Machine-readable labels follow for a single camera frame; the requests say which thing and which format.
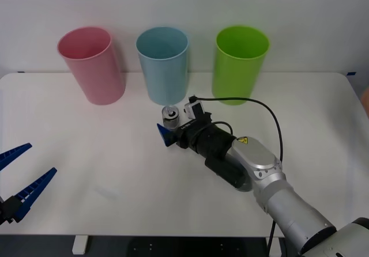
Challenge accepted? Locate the silver grey drink can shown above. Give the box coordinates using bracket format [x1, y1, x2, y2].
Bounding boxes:
[161, 105, 181, 132]

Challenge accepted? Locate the pink plastic bin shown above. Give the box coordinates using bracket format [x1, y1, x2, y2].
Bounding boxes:
[57, 26, 126, 106]

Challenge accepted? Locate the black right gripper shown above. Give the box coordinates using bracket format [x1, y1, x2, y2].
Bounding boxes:
[156, 111, 213, 151]

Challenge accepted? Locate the pale blue plastic bin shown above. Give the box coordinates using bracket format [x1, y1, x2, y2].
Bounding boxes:
[135, 27, 190, 107]

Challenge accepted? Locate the white table leg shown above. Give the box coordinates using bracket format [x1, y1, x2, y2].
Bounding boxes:
[265, 236, 283, 257]
[71, 236, 89, 255]

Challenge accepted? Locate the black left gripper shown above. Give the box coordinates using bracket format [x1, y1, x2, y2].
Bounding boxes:
[0, 142, 58, 225]

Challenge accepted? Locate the green plastic bin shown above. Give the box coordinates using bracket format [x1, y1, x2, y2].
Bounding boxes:
[211, 25, 270, 107]

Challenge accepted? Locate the person's hand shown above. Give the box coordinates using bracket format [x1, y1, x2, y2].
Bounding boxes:
[361, 85, 369, 111]

